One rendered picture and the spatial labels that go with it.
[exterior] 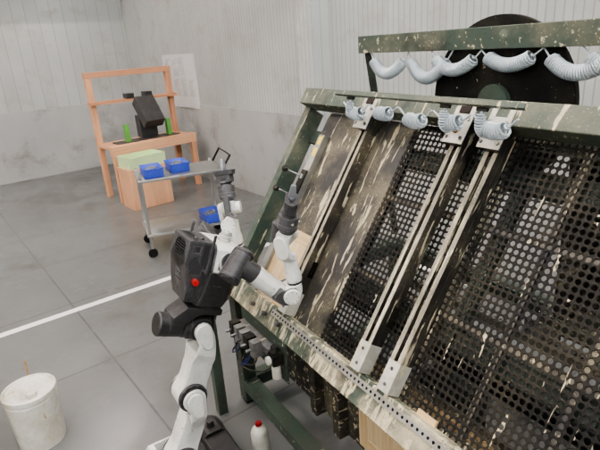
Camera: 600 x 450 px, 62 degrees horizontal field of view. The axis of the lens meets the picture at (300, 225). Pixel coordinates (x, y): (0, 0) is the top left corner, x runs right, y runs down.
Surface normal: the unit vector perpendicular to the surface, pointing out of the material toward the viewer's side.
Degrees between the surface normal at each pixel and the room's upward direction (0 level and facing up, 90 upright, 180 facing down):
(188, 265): 90
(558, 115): 56
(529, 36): 90
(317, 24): 90
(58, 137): 90
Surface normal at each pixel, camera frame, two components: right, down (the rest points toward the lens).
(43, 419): 0.76, 0.22
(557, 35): -0.84, 0.23
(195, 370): 0.53, 0.25
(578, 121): -0.74, -0.33
